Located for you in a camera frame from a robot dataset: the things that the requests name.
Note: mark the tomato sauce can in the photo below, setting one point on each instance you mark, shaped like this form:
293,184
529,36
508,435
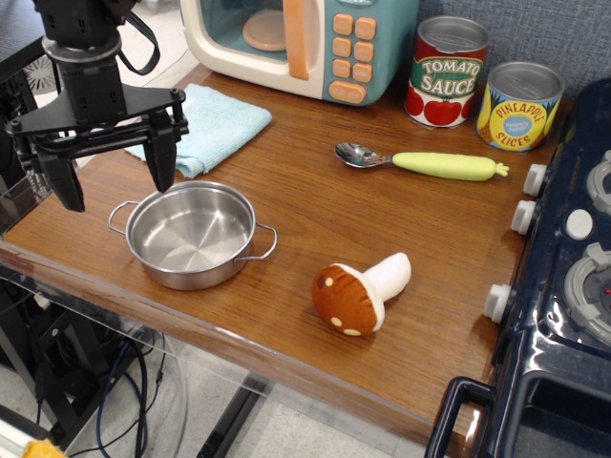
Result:
448,59

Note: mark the black metal table leg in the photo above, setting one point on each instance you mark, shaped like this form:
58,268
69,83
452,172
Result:
234,416

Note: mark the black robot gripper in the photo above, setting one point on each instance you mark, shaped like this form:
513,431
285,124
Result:
96,113

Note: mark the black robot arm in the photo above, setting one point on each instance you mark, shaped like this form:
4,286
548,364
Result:
85,23

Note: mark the pineapple slices can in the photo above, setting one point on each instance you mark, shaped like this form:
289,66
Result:
519,105

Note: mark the toy teal microwave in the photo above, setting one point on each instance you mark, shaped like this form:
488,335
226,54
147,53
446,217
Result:
345,52

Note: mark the yellow handled metal spoon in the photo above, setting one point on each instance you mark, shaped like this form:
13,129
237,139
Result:
450,166

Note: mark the small steel pot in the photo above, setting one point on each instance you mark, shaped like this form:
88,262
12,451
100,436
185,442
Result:
194,236

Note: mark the dark blue toy stove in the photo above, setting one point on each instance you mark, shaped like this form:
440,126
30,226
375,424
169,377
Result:
550,394

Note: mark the yellow object at corner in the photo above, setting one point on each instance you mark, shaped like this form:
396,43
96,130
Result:
42,449

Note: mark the light blue towel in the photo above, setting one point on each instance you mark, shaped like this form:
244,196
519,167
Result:
219,125

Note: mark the black side desk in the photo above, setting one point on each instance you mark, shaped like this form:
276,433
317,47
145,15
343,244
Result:
21,34

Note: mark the plush brown mushroom toy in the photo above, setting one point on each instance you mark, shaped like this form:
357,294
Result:
353,302

